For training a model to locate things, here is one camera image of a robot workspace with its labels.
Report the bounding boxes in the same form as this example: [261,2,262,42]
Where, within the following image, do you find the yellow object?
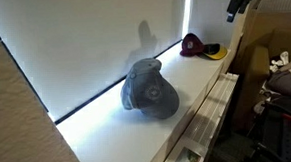
[202,42,230,62]

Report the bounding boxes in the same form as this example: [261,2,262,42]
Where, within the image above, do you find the maroon cap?
[178,32,206,58]

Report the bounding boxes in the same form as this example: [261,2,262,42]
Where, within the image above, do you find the grey cap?
[117,56,182,122]

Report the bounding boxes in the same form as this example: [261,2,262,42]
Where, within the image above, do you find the large brown cardboard box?
[225,0,291,130]

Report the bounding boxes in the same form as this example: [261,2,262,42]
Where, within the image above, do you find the white socks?
[268,50,291,73]

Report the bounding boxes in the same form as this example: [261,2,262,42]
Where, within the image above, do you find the grey clothing pile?
[259,56,291,103]

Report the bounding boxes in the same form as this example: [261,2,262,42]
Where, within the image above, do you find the white radiator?
[156,71,244,162]

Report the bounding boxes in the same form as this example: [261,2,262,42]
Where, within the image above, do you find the black stand with red part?
[249,96,291,162]

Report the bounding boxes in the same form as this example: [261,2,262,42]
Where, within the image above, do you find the white roller blind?
[0,0,193,125]

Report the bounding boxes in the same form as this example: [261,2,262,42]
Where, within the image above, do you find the photo postcard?
[169,145,203,162]

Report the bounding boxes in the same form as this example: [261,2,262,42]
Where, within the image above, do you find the black blind bottom bar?
[49,38,187,126]

